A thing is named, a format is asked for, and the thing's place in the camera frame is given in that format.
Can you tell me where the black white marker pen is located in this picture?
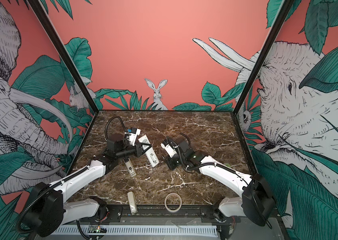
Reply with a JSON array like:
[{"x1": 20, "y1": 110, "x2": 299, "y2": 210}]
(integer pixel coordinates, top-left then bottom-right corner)
[{"x1": 124, "y1": 158, "x2": 137, "y2": 177}]

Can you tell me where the black front mounting rail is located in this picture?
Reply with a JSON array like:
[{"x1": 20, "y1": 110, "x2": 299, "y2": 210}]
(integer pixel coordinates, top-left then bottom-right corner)
[{"x1": 75, "y1": 204, "x2": 280, "y2": 224}]

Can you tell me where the tape roll ring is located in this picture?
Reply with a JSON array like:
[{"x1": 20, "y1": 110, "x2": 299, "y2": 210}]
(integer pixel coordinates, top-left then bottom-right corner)
[{"x1": 164, "y1": 192, "x2": 183, "y2": 213}]

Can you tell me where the black frame post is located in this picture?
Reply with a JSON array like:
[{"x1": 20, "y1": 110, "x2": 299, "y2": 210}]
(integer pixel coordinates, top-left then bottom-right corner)
[
  {"x1": 28, "y1": 0, "x2": 99, "y2": 115},
  {"x1": 232, "y1": 0, "x2": 294, "y2": 117}
]

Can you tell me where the left black frame post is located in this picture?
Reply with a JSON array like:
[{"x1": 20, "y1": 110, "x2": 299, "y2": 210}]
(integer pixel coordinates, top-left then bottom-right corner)
[{"x1": 28, "y1": 0, "x2": 99, "y2": 115}]

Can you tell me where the right black frame post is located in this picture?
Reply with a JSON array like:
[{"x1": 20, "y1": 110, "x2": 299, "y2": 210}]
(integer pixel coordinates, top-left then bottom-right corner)
[{"x1": 232, "y1": 0, "x2": 294, "y2": 117}]

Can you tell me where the white remote battery cover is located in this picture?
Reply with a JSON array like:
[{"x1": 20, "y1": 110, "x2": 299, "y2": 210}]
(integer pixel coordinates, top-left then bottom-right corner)
[{"x1": 127, "y1": 191, "x2": 138, "y2": 215}]

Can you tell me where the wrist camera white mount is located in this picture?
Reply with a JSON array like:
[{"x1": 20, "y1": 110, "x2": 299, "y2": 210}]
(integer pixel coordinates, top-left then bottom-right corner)
[
  {"x1": 161, "y1": 140, "x2": 177, "y2": 158},
  {"x1": 125, "y1": 128, "x2": 141, "y2": 146}
]

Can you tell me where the white remote control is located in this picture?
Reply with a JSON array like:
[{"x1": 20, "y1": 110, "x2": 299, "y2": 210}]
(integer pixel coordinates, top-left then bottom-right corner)
[{"x1": 139, "y1": 135, "x2": 160, "y2": 168}]

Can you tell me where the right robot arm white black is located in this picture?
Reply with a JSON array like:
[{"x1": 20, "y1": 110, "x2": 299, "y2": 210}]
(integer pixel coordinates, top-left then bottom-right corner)
[{"x1": 161, "y1": 137, "x2": 276, "y2": 227}]

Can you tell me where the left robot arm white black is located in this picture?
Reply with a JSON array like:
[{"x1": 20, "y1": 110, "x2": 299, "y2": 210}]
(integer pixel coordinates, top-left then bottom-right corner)
[{"x1": 15, "y1": 133, "x2": 152, "y2": 237}]

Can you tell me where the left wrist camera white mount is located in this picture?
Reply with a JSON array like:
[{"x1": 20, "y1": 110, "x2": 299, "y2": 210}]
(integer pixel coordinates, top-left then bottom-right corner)
[{"x1": 125, "y1": 128, "x2": 141, "y2": 146}]

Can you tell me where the black corrugated cable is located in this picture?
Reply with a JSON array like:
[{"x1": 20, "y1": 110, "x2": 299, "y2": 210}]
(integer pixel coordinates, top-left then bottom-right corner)
[{"x1": 105, "y1": 116, "x2": 128, "y2": 140}]

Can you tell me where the small circuit board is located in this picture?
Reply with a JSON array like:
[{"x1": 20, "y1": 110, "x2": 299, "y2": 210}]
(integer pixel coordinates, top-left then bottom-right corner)
[{"x1": 88, "y1": 225, "x2": 108, "y2": 235}]

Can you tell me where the white ventilation grille strip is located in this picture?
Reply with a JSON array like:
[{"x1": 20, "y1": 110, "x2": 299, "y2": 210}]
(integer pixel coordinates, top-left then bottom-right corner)
[{"x1": 51, "y1": 224, "x2": 218, "y2": 237}]

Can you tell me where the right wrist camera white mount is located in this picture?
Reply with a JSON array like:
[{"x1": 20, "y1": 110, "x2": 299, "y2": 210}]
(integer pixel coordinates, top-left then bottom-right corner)
[{"x1": 161, "y1": 140, "x2": 177, "y2": 158}]

